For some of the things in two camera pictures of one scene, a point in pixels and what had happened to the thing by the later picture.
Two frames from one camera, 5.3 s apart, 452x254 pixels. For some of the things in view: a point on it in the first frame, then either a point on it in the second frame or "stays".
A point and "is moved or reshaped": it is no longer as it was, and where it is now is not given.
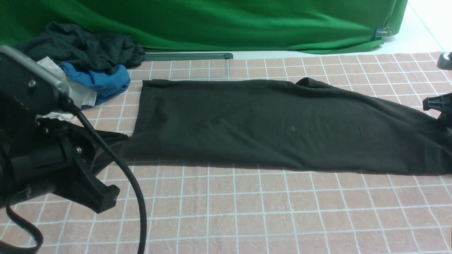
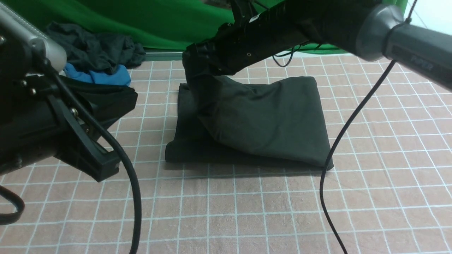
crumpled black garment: x=66 y=44 stays
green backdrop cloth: x=308 y=26 stays
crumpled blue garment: x=104 y=84 stays
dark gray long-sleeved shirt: x=313 y=126 is moved or reshaped
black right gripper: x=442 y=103 → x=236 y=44
